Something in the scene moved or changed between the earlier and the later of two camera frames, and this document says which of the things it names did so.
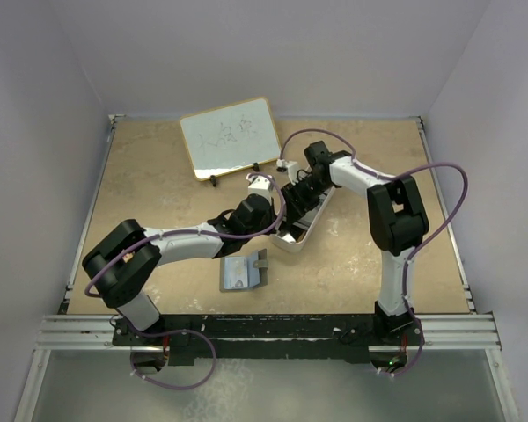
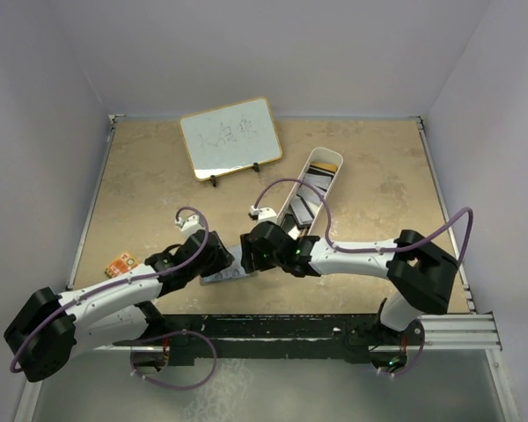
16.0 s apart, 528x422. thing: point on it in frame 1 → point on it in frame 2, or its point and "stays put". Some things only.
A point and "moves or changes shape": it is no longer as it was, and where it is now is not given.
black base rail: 227,339 stays put
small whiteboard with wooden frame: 231,138 stays put
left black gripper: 271,219 → 221,259
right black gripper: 297,210 → 248,250
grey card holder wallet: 244,272 moves or changes shape
